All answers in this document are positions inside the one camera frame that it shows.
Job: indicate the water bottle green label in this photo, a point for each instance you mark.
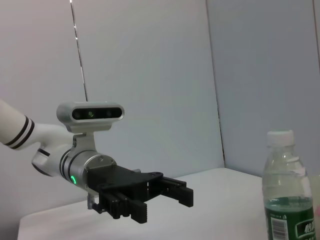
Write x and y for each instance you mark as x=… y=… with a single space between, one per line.
x=287 y=212

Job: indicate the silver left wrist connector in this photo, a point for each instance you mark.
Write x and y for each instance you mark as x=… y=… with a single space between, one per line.
x=90 y=202

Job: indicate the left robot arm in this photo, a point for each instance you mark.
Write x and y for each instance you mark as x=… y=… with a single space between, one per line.
x=45 y=135

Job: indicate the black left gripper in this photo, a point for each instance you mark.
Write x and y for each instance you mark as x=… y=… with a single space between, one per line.
x=120 y=180

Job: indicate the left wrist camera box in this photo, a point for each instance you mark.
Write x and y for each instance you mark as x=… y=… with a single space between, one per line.
x=95 y=115

